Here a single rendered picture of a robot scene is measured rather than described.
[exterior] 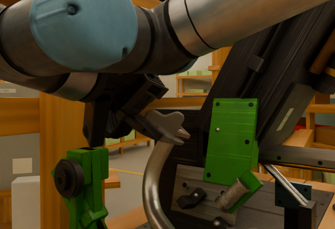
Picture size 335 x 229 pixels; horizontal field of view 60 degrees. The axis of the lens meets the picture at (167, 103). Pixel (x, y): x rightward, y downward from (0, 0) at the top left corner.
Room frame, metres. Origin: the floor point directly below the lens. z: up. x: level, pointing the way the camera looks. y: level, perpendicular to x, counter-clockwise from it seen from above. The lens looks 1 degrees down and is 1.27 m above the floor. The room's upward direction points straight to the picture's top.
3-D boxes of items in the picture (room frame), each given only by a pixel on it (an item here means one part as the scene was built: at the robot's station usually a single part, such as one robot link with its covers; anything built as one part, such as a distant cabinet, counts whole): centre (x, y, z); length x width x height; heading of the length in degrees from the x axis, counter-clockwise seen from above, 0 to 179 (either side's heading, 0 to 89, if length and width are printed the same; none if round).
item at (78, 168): (0.55, 0.19, 1.12); 0.07 x 0.03 x 0.08; 54
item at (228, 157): (0.72, -0.17, 1.17); 0.13 x 0.12 x 0.20; 144
